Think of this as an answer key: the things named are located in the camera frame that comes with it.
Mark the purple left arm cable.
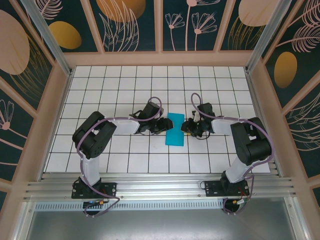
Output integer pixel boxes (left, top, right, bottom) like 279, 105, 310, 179
76, 96, 163, 219

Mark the red black power lead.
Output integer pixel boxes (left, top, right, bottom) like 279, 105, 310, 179
231, 188, 251, 207
83, 198, 110, 208

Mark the blue paper sheet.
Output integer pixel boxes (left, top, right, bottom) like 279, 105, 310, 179
164, 112, 186, 147

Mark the aluminium frame post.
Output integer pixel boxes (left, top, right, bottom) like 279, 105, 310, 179
19, 0, 75, 77
244, 0, 294, 75

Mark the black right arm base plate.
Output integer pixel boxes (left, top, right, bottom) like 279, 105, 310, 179
204, 179, 250, 198

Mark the slotted metal cable duct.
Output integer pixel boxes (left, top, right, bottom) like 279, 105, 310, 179
34, 201, 226, 211

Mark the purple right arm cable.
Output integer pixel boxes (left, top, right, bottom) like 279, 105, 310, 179
191, 92, 273, 216

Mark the grey metal floor sheet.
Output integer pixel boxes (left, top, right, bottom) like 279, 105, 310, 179
23, 197, 301, 240

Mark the aluminium side rail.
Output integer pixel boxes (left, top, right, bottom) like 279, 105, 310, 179
246, 71, 285, 179

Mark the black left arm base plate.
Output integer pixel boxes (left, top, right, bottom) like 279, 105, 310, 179
71, 181, 118, 200

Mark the aluminium mounting rail beam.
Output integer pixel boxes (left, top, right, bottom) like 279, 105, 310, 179
23, 172, 297, 201

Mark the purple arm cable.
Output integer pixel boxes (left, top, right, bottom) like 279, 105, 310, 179
191, 92, 273, 216
76, 96, 163, 219

